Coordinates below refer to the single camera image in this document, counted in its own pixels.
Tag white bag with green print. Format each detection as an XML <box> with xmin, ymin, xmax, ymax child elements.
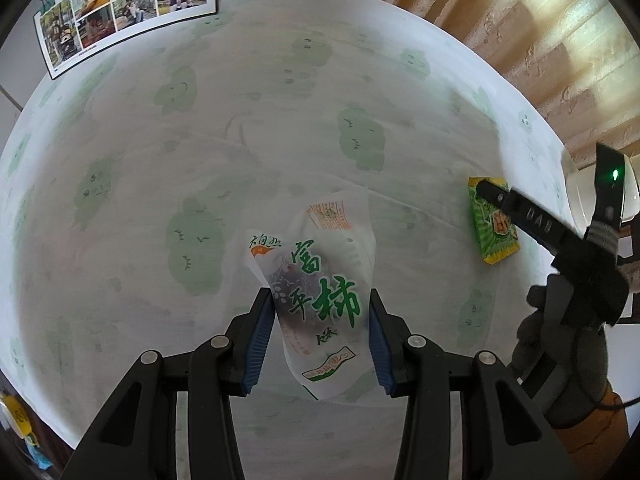
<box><xmin>245</xmin><ymin>186</ymin><xmax>377</xmax><ymax>402</ymax></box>

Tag wall photo poster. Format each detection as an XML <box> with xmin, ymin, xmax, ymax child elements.
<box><xmin>32</xmin><ymin>0</ymin><xmax>221</xmax><ymax>81</ymax></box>

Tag light blue object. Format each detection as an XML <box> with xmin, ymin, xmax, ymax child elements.
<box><xmin>25</xmin><ymin>435</ymin><xmax>52</xmax><ymax>470</ymax></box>

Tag person's right forearm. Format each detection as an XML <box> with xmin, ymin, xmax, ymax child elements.
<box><xmin>550</xmin><ymin>380</ymin><xmax>632</xmax><ymax>480</ymax></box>

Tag person's right hand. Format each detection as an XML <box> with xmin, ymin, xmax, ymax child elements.
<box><xmin>515</xmin><ymin>285</ymin><xmax>609</xmax><ymax>429</ymax></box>

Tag yellow plastic object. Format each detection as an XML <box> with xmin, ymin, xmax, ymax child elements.
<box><xmin>0</xmin><ymin>394</ymin><xmax>34</xmax><ymax>437</ymax></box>

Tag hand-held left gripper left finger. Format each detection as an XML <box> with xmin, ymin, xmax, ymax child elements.
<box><xmin>60</xmin><ymin>287</ymin><xmax>276</xmax><ymax>480</ymax></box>

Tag green snack packet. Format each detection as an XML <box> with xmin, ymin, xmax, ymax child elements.
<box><xmin>467</xmin><ymin>176</ymin><xmax>522</xmax><ymax>266</ymax></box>

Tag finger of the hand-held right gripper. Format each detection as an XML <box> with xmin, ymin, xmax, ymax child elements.
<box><xmin>475</xmin><ymin>179</ymin><xmax>516</xmax><ymax>217</ymax></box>

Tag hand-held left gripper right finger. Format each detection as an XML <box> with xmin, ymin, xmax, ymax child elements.
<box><xmin>368</xmin><ymin>288</ymin><xmax>581</xmax><ymax>480</ymax></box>

